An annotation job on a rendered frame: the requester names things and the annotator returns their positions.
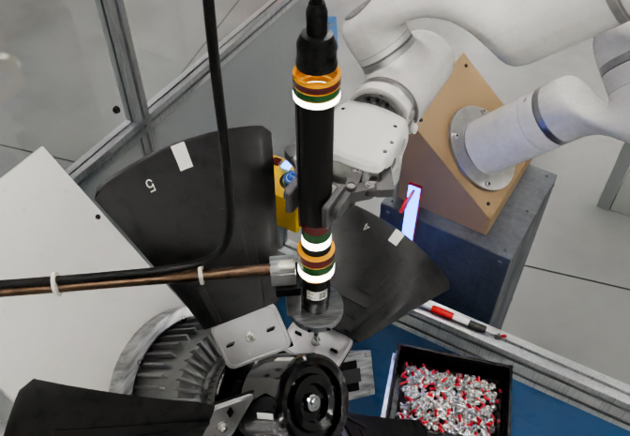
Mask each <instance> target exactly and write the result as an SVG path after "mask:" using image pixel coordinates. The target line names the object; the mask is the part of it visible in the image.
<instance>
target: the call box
mask: <svg viewBox="0 0 630 436"><path fill-rule="evenodd" d="M274 157H277V158H281V157H278V156H275V155H273V158H274ZM281 159H282V162H281V163H280V164H279V165H278V166H277V165H274V174H275V191H276V208H277V225H278V226H280V227H283V228H285V229H287V230H290V231H292V232H294V233H298V231H299V230H300V229H301V227H299V225H298V207H297V208H296V209H295V210H294V212H293V213H290V214H289V213H287V212H286V209H285V200H284V198H283V193H284V190H285V188H286V186H285V185H284V183H283V176H284V174H285V173H288V172H289V171H293V166H292V167H291V168H290V169H289V170H286V169H283V168H281V165H282V163H283V162H284V161H285V160H286V161H288V160H287V159H285V158H281Z"/></svg>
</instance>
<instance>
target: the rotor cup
mask: <svg viewBox="0 0 630 436"><path fill-rule="evenodd" d="M278 357H293V359H292V360H291V361H274V360H276V359H277V358H278ZM250 390H254V394H253V400H252V401H251V403H250V405H249V406H248V408H247V411H246V412H245V414H244V416H243V418H242V419H241V421H240V423H239V424H238V426H237V428H236V430H235V431H234V433H233V435H232V436H340V435H341V433H342V431H343V430H344V427H345V425H346V421H347V417H348V412H349V392H348V386H347V384H346V380H345V378H344V376H343V373H342V372H341V370H340V368H339V367H338V365H337V364H336V363H335V362H334V361H333V360H331V359H330V358H329V357H327V356H325V355H322V354H320V353H275V354H272V355H270V356H267V357H265V358H263V359H260V360H258V361H255V362H252V363H250V364H247V365H244V366H242V367H240V368H233V369H229V367H228V366H227V365H226V363H225V361H224V359H223V360H222V362H221V363H220V364H219V366H218V367H217V370H216V372H215V374H214V376H213V379H212V382H211V384H210V388H209V394H208V403H213V402H216V401H219V400H222V399H225V398H229V397H232V396H235V395H238V394H241V393H244V392H247V391H250ZM312 394H316V395H318V397H319V398H320V401H321V404H320V408H319V409H318V411H316V412H311V411H310V410H309V409H308V405H307V402H308V397H309V396H310V395H312ZM257 413H272V414H273V417H274V420H268V419H259V418H257Z"/></svg>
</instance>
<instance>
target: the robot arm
mask: <svg viewBox="0 0 630 436"><path fill-rule="evenodd" d="M424 17H425V18H437V19H442V20H446V21H449V22H451V23H454V24H456V25H458V26H460V27H462V28H464V29H465V30H467V31H468V32H470V33H471V34H472V35H473V36H475V37H476V38H477V39H478V40H479V41H481V42H482V43H483V44H484V45H485V46H486V47H487V48H488V49H489V50H490V51H491V52H492V53H493V54H495V55H496V56H497V57H498V58H499V59H500V60H501V61H502V62H504V63H505V64H506V65H508V66H512V67H522V66H526V65H529V64H531V63H534V62H536V61H539V60H541V59H543V58H546V57H548V56H550V55H552V54H554V53H558V52H560V51H562V50H564V49H567V48H569V47H571V46H574V45H576V44H578V43H580V42H582V41H584V40H587V39H589V38H593V41H592V49H593V54H594V58H595V61H596V64H597V66H598V69H599V72H600V75H601V78H602V81H603V84H604V86H605V89H606V91H607V96H608V103H606V102H605V101H604V100H603V99H601V98H600V97H599V96H598V95H597V94H596V93H595V92H594V91H593V90H592V89H591V87H590V86H589V85H587V84H586V83H585V82H584V81H582V80H581V79H580V78H579V77H576V76H573V75H565V76H561V77H559V78H557V79H554V80H552V81H550V82H548V83H545V84H543V85H541V86H539V87H537V88H535V89H533V90H532V91H531V92H529V93H527V94H525V95H523V96H521V97H519V98H516V99H514V100H512V101H510V102H509V103H507V104H505V105H503V106H502V107H500V108H498V109H496V110H494V111H492V112H488V111H487V110H485V109H484V108H480V107H477V106H467V107H463V108H462V109H460V110H458V111H457V112H456V113H455V114H454V115H453V117H452V118H451V120H450V124H449V127H448V142H449V147H450V151H451V154H452V157H453V159H454V161H455V163H456V165H457V167H458V169H459V170H460V171H461V173H462V174H463V175H464V177H465V178H466V179H467V180H468V181H469V182H471V183H472V184H473V185H474V186H476V187H477V188H480V189H482V190H485V191H497V190H500V189H502V188H505V187H506V186H507V185H508V184H509V183H510V181H511V180H512V178H513V175H514V171H515V165H517V164H519V163H521V162H523V161H526V160H528V159H531V158H534V157H537V156H539V155H542V154H544V153H546V152H548V151H550V150H553V149H555V148H557V147H560V146H562V145H565V144H567V143H570V142H572V141H575V140H577V139H580V138H583V137H586V136H590V135H604V136H608V137H611V138H614V139H616V140H619V141H622V142H625V143H630V0H367V1H365V2H364V3H363V4H361V5H360V6H358V7H356V8H355V9H354V10H352V11H351V12H350V13H349V14H347V16H346V17H345V19H344V21H343V22H342V25H341V33H342V36H343V38H344V40H345V42H346V44H347V46H348V48H349V49H350V51H351V52H352V55H353V56H354V58H355V59H356V61H357V62H358V64H359V65H360V67H361V68H362V70H363V71H364V74H365V81H364V82H363V83H362V85H361V86H360V87H359V88H358V89H357V90H356V92H355V93H354V94H353V95H352V97H351V99H350V100H348V101H346V102H345V103H343V104H341V105H340V106H339V107H337V108H336V109H335V115H334V150H333V184H332V185H333V186H335V187H337V188H336V189H335V190H334V192H333V193H332V194H331V196H330V197H329V198H328V200H327V201H326V202H325V204H324V205H323V206H322V226H323V227H324V228H325V229H328V228H329V227H330V225H331V224H332V223H333V221H334V220H339V218H340V217H341V216H342V214H343V213H344V212H345V210H346V209H347V207H348V206H354V205H355V203H357V202H361V201H365V200H370V199H372V198H387V197H392V196H393V195H394V189H395V185H394V180H393V173H394V171H395V170H396V168H397V166H398V164H399V162H400V160H401V158H402V155H403V153H404V151H405V148H406V145H407V142H408V139H409V134H411V133H413V134H415V133H416V131H417V130H418V126H419V125H418V124H417V122H418V121H419V120H420V118H421V117H422V115H423V114H424V112H425V111H426V110H427V108H428V106H429V105H430V104H431V102H432V101H433V99H434V98H435V97H436V96H437V95H438V93H439V92H440V90H441V89H442V88H443V86H444V84H445V83H446V82H447V80H448V79H449V77H450V76H451V74H452V72H453V70H454V66H455V58H454V54H453V51H452V49H451V47H450V46H449V44H448V43H447V42H446V41H445V40H444V39H443V38H442V37H441V36H439V35H437V34H436V33H433V32H431V31H428V30H414V31H410V29H409V27H408V25H407V24H406V22H408V21H411V20H414V19H417V18H424ZM284 157H285V158H286V159H287V160H288V162H289V163H290V164H291V165H292V166H293V170H294V173H295V175H296V177H295V178H294V179H293V180H292V182H291V183H290V184H289V185H288V186H287V187H286V188H285V190H284V193H283V198H284V200H285V209H286V212H287V213H289V214H290V213H293V212H294V210H295V209H296V208H297V207H298V195H297V164H296V143H293V144H290V145H287V146H285V147H284Z"/></svg>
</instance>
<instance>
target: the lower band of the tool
mask: <svg viewBox="0 0 630 436"><path fill-rule="evenodd" d="M301 244H302V239H301V240H300V241H299V243H298V247H297V248H298V252H299V254H300V256H301V257H302V258H303V259H305V260H307V261H309V262H313V263H320V262H324V261H326V260H328V259H329V258H331V257H332V255H333V254H334V252H335V244H334V242H333V240H332V239H331V249H330V251H329V252H328V253H327V254H326V255H324V256H322V257H311V256H308V255H307V254H306V253H305V252H304V251H303V250H302V248H301Z"/></svg>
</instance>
